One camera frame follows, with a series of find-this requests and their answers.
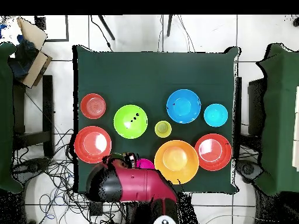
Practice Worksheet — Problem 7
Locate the small magenta plastic bowl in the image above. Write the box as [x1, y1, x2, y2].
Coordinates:
[135, 157, 155, 170]

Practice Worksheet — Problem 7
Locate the large orange plastic bowl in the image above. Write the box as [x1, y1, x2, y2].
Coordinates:
[154, 139, 200, 185]

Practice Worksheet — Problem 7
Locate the white box stack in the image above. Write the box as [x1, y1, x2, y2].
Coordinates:
[291, 86, 299, 172]

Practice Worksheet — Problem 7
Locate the yellow plastic cup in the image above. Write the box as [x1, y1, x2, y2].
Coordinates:
[154, 120, 172, 139]

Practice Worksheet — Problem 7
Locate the green plastic bowl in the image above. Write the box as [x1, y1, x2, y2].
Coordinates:
[113, 104, 148, 140]

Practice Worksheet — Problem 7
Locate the large blue plastic bowl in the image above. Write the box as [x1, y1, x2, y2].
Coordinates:
[166, 89, 202, 124]

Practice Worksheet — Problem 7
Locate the dark green tablecloth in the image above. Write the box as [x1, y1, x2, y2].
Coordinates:
[72, 44, 241, 195]

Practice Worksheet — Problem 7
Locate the small orange-red plastic bowl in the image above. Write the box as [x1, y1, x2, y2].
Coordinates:
[80, 93, 107, 120]

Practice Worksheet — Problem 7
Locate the large red plastic bowl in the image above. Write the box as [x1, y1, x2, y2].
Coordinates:
[74, 125, 112, 164]
[194, 133, 232, 172]

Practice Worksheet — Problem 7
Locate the small cyan plastic bowl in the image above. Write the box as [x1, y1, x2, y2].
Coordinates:
[203, 103, 229, 128]

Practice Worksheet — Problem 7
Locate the black tripod leg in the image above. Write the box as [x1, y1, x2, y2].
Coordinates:
[98, 15, 116, 41]
[166, 15, 174, 37]

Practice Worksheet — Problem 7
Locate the black stool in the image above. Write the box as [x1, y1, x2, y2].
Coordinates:
[12, 74, 55, 159]

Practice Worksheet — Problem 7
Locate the cardboard box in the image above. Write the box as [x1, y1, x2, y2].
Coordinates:
[16, 16, 53, 89]

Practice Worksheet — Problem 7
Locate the green cloth covered side table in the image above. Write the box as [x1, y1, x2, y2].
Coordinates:
[0, 41, 24, 194]
[254, 43, 299, 197]

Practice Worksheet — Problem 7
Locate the dark blue cloth bag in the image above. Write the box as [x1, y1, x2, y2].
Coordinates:
[8, 34, 40, 80]

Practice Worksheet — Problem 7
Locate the tangle of floor cables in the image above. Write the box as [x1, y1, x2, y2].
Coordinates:
[11, 128, 124, 224]

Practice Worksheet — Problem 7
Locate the black pedestal foot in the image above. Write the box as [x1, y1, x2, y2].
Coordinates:
[235, 159, 265, 184]
[11, 157, 51, 178]

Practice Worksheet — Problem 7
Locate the black floor frame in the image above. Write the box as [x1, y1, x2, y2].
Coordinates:
[34, 15, 69, 43]

